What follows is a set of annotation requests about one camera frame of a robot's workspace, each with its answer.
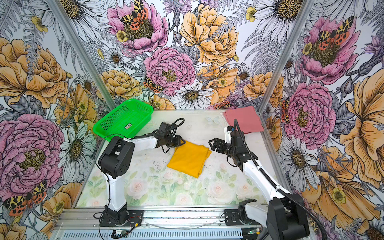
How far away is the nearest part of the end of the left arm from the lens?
0.78 metres

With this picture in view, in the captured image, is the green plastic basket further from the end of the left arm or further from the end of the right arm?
the end of the right arm

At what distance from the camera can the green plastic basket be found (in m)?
1.06

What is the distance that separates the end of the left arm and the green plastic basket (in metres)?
0.27
